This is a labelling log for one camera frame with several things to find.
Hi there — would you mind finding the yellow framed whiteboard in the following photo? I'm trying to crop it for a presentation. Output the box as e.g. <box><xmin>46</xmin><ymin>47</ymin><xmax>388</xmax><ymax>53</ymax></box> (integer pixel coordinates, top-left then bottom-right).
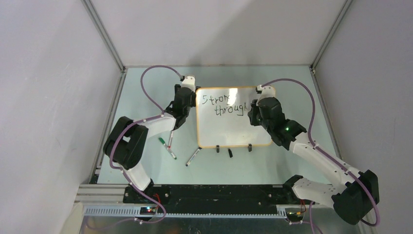
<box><xmin>196</xmin><ymin>86</ymin><xmax>272</xmax><ymax>148</ymax></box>

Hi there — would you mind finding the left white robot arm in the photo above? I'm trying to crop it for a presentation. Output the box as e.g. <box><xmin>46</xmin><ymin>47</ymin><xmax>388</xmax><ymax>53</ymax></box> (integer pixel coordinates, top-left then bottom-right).
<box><xmin>103</xmin><ymin>84</ymin><xmax>196</xmax><ymax>203</ymax></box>

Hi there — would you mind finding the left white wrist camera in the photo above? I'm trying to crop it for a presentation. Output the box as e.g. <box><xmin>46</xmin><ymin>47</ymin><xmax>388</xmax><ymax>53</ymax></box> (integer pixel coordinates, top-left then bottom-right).
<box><xmin>180</xmin><ymin>75</ymin><xmax>196</xmax><ymax>93</ymax></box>

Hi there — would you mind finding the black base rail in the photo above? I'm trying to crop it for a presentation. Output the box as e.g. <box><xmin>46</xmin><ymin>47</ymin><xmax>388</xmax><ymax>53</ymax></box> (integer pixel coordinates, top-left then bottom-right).
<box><xmin>123</xmin><ymin>184</ymin><xmax>302</xmax><ymax>215</ymax></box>

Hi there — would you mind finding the left aluminium frame post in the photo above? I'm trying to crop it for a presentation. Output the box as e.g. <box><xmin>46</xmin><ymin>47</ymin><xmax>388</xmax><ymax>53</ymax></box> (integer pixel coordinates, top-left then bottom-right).
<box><xmin>81</xmin><ymin>0</ymin><xmax>126</xmax><ymax>73</ymax></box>

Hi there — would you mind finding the green capped marker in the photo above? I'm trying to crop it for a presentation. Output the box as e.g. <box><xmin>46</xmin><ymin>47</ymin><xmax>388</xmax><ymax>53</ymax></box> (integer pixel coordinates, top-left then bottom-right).
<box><xmin>158</xmin><ymin>137</ymin><xmax>177</xmax><ymax>160</ymax></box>

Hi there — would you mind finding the aluminium frame post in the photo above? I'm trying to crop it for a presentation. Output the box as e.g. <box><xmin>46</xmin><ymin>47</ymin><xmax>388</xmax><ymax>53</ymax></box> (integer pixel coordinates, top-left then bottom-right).
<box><xmin>81</xmin><ymin>0</ymin><xmax>126</xmax><ymax>73</ymax></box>
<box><xmin>310</xmin><ymin>0</ymin><xmax>353</xmax><ymax>73</ymax></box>

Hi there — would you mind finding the right aluminium frame post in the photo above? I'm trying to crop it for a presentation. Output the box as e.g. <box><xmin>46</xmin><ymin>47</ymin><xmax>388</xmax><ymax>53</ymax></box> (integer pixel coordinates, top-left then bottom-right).
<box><xmin>310</xmin><ymin>0</ymin><xmax>353</xmax><ymax>73</ymax></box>

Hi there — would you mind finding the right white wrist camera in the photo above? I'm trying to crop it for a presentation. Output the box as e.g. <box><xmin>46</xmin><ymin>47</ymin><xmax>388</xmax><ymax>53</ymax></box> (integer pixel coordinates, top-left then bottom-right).
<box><xmin>256</xmin><ymin>85</ymin><xmax>276</xmax><ymax>105</ymax></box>

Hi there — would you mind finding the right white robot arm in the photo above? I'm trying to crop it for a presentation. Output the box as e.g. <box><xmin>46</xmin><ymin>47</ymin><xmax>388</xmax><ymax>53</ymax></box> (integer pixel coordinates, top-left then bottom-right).
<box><xmin>247</xmin><ymin>97</ymin><xmax>379</xmax><ymax>225</ymax></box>

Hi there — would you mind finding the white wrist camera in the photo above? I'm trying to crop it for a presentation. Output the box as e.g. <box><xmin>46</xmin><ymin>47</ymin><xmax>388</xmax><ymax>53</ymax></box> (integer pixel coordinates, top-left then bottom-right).
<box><xmin>256</xmin><ymin>85</ymin><xmax>276</xmax><ymax>105</ymax></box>
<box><xmin>180</xmin><ymin>75</ymin><xmax>196</xmax><ymax>93</ymax></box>

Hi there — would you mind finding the blue capped marker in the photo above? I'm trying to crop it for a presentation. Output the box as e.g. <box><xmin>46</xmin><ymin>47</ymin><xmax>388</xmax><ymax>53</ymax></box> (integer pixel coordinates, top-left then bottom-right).
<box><xmin>186</xmin><ymin>147</ymin><xmax>202</xmax><ymax>167</ymax></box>

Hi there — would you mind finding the red capped marker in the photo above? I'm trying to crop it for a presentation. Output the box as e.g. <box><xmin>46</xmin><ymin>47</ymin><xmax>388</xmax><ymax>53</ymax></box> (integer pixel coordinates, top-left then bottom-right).
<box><xmin>168</xmin><ymin>131</ymin><xmax>174</xmax><ymax>148</ymax></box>

